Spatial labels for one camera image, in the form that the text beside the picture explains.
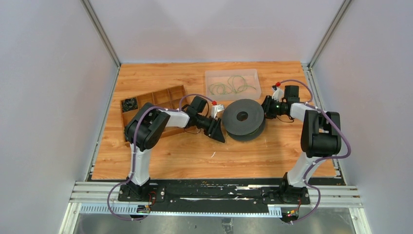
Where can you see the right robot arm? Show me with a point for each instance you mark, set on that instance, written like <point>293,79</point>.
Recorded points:
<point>319,137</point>

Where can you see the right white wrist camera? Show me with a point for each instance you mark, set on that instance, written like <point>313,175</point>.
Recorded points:
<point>277,94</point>

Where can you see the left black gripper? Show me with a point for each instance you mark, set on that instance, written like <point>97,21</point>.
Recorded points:
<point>215,130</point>

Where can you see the translucent plastic bin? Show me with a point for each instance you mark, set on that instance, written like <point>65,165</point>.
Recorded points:
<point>231,85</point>

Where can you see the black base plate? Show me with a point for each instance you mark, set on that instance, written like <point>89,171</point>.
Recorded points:
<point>237,195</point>

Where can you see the wooden compartment tray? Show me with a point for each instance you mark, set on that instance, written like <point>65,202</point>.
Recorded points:
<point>166,98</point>

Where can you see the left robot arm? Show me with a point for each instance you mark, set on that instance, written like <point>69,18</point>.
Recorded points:
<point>146,127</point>

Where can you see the dark grey spool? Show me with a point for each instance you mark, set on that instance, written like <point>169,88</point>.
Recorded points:
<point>244,120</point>

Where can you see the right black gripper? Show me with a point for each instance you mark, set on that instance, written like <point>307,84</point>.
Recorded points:
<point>267,106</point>

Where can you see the aluminium frame rail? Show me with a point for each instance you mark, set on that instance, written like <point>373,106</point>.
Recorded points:
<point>333,209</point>

